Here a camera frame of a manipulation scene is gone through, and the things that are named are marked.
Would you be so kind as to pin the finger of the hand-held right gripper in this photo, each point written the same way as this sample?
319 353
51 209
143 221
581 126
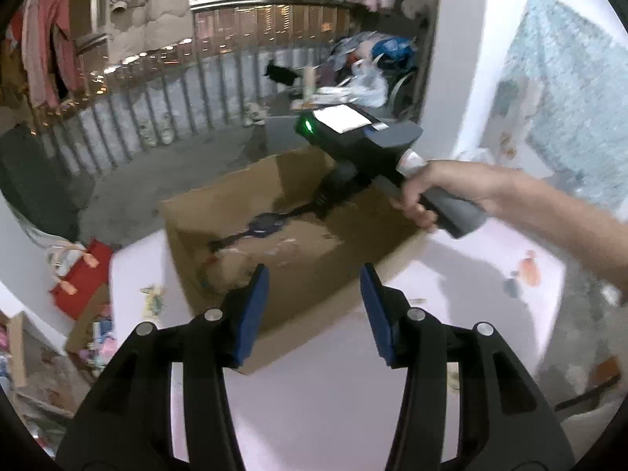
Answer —
321 207

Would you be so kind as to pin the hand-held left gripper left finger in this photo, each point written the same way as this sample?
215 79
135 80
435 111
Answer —
250 314

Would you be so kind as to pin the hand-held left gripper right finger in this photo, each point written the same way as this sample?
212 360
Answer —
378 314

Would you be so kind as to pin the large brown cardboard box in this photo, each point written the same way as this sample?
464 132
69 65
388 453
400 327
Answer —
314 324

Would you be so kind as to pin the person's right forearm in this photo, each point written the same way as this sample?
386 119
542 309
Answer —
564 216

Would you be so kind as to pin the person's right hand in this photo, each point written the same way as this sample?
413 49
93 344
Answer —
441 176

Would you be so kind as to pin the white plastic bag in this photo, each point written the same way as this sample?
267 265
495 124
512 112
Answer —
370 83

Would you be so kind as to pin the wheelchair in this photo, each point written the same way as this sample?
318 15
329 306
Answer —
405 93

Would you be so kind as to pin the beige cylinder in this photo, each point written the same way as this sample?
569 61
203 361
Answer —
309 83

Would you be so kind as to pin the blue plastic bag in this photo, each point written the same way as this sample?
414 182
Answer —
392 51

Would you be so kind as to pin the small yellow object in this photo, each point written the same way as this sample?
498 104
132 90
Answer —
153 299

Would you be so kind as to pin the black device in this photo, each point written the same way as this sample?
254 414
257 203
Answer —
282 73

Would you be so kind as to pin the white floral board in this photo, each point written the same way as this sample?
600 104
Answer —
510 108

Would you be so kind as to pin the red tote bag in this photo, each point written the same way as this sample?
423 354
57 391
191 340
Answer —
88 274

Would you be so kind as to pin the teal floral curtain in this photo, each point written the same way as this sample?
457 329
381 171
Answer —
564 83

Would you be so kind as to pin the beige puffer coat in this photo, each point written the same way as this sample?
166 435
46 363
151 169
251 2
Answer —
147 10

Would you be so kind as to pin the dark grey cabinet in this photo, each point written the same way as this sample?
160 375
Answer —
34 181

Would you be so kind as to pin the salmon red hanging garment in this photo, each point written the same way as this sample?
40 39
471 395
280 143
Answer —
56 24

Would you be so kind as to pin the light pink hanging garment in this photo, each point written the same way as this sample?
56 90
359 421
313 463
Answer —
32 49

